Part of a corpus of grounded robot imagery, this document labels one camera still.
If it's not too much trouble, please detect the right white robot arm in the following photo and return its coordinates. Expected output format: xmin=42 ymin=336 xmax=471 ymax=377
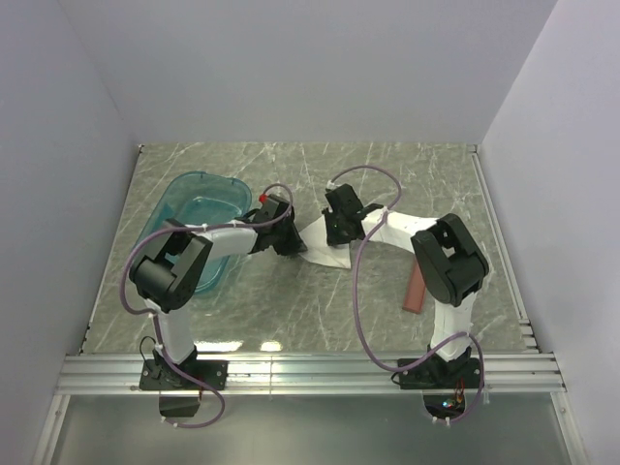
xmin=323 ymin=183 xmax=489 ymax=373

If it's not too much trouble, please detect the white paper napkin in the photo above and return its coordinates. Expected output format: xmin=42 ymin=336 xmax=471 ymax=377
xmin=299 ymin=217 xmax=352 ymax=269

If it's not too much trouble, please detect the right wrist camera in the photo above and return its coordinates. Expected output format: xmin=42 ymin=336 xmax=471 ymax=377
xmin=325 ymin=180 xmax=341 ymax=192

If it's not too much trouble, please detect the aluminium front rail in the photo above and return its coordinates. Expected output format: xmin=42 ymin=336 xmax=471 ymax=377
xmin=55 ymin=353 xmax=566 ymax=396

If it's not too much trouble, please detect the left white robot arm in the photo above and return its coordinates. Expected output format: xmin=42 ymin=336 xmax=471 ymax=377
xmin=125 ymin=194 xmax=306 ymax=371

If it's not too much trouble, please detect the brown utensil tray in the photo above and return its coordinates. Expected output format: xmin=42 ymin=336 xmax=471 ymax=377
xmin=402 ymin=259 xmax=426 ymax=314

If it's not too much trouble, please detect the teal transparent plastic bin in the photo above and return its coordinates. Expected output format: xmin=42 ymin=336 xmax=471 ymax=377
xmin=138 ymin=171 xmax=257 ymax=297

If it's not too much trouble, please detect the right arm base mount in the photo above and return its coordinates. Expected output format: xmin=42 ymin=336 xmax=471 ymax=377
xmin=391 ymin=353 xmax=481 ymax=389

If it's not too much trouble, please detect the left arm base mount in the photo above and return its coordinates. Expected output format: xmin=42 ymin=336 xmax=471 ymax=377
xmin=139 ymin=358 xmax=229 ymax=391

